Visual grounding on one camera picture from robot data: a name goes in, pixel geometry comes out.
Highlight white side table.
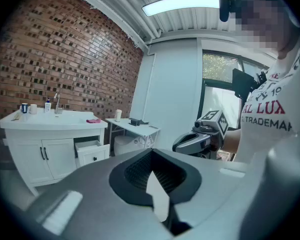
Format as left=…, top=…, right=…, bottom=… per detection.
left=104, top=117, right=162, bottom=158

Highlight white ceiling pipes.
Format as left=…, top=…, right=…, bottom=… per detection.
left=92, top=0, right=164, bottom=44

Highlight white bin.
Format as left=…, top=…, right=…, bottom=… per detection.
left=113, top=134, right=151, bottom=156

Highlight black desk organiser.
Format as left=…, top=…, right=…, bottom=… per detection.
left=128, top=117, right=150, bottom=127

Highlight black head-worn camera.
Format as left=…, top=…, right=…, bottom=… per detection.
left=219, top=0, right=237, bottom=23

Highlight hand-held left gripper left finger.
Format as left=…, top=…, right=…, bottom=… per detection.
left=24, top=148, right=177, bottom=240

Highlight white cabinet drawer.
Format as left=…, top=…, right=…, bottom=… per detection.
left=74, top=139, right=111, bottom=167

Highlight white printed t-shirt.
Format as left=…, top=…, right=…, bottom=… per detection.
left=232, top=33, right=300, bottom=237

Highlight white sink basin top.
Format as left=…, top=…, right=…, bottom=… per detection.
left=0, top=108, right=109, bottom=131

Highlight white wall pipe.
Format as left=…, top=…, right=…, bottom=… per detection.
left=141, top=43, right=158, bottom=120

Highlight long ceiling light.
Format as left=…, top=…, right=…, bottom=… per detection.
left=141, top=0, right=222, bottom=18

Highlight chrome faucet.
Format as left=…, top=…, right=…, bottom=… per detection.
left=53, top=91, right=64, bottom=115

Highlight dark-framed window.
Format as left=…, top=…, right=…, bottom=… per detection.
left=200, top=49, right=271, bottom=132

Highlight black chest-mounted box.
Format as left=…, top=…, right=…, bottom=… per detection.
left=231, top=68, right=268, bottom=101

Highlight white sink cabinet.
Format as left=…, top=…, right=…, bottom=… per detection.
left=0, top=126, right=109, bottom=197

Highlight person's right forearm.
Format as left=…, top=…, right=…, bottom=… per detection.
left=222, top=128, right=242, bottom=154

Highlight white mug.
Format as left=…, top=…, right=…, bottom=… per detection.
left=27, top=103, right=39, bottom=115

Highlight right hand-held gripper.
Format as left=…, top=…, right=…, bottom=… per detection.
left=172, top=109, right=231, bottom=160

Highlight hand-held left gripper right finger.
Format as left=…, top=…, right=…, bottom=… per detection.
left=152, top=148, right=250, bottom=240

